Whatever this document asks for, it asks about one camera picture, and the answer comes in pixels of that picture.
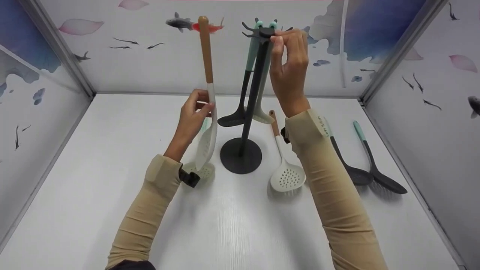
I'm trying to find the person's left hand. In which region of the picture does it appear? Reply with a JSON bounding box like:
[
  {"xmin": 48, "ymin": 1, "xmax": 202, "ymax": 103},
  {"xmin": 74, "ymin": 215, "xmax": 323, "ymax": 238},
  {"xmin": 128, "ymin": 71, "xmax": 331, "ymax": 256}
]
[{"xmin": 164, "ymin": 89, "xmax": 216, "ymax": 162}]

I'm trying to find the person's right hand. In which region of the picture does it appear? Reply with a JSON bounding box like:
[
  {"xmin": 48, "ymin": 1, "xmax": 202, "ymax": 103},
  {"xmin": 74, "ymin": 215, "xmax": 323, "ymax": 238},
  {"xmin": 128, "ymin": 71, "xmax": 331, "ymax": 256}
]
[{"xmin": 269, "ymin": 29, "xmax": 311, "ymax": 118}]

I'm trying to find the white slotted spatula wooden handle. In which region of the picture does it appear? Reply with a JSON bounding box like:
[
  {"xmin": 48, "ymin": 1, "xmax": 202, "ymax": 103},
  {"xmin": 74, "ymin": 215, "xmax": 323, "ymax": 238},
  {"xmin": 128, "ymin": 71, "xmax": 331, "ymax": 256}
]
[{"xmin": 195, "ymin": 15, "xmax": 219, "ymax": 171}]

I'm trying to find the black utensil stand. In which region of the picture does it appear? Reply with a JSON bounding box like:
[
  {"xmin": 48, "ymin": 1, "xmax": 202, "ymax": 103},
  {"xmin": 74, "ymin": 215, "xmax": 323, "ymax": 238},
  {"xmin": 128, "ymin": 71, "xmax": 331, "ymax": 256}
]
[{"xmin": 220, "ymin": 22, "xmax": 294, "ymax": 175}]

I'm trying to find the person's body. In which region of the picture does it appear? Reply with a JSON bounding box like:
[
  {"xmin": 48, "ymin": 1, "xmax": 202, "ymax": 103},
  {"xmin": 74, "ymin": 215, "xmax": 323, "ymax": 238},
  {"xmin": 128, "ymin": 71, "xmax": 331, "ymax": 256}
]
[{"xmin": 108, "ymin": 259, "xmax": 156, "ymax": 270}]

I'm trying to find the black ladle teal handle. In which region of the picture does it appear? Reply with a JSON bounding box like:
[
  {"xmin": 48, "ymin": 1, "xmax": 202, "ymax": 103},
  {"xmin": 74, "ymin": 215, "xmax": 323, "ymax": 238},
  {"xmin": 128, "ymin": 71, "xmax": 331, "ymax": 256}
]
[{"xmin": 217, "ymin": 20, "xmax": 264, "ymax": 128}]

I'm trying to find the grey spatula teal handle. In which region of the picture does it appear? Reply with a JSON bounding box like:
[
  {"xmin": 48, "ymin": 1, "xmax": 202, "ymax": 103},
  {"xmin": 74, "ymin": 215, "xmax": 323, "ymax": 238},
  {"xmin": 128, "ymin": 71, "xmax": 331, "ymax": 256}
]
[{"xmin": 251, "ymin": 20, "xmax": 279, "ymax": 125}]

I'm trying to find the white skimmer teal handle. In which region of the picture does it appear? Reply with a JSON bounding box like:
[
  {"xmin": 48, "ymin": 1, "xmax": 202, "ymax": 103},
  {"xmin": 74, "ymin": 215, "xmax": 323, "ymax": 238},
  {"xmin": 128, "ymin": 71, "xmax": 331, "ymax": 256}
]
[{"xmin": 182, "ymin": 118, "xmax": 216, "ymax": 181}]

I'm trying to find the white skimmer wooden handle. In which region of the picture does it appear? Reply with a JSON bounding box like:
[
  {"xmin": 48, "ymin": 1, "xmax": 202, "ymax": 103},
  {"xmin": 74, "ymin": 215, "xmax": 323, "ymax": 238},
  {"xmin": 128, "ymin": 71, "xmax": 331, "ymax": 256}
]
[{"xmin": 268, "ymin": 110, "xmax": 306, "ymax": 193}]

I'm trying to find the black skimmer teal handle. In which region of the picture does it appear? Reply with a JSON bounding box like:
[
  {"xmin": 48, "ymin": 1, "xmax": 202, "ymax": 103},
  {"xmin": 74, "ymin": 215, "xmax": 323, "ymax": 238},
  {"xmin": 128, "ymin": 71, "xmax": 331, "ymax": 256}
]
[{"xmin": 322, "ymin": 116, "xmax": 374, "ymax": 186}]

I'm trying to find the black slotted turner teal handle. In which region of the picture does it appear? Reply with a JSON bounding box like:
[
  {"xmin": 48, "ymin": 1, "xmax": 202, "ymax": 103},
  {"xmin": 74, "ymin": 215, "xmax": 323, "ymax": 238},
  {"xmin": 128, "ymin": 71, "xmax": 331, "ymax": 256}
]
[{"xmin": 352, "ymin": 120, "xmax": 408, "ymax": 195}]

